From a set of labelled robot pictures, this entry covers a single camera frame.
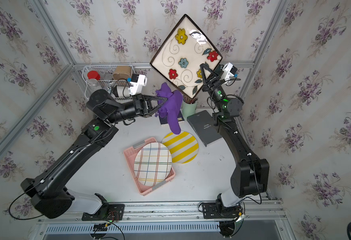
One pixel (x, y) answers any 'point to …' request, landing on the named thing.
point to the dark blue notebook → (164, 120)
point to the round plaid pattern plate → (152, 164)
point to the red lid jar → (93, 74)
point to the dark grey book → (203, 124)
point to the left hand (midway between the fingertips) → (167, 106)
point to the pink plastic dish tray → (129, 154)
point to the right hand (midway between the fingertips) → (201, 69)
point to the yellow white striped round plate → (184, 146)
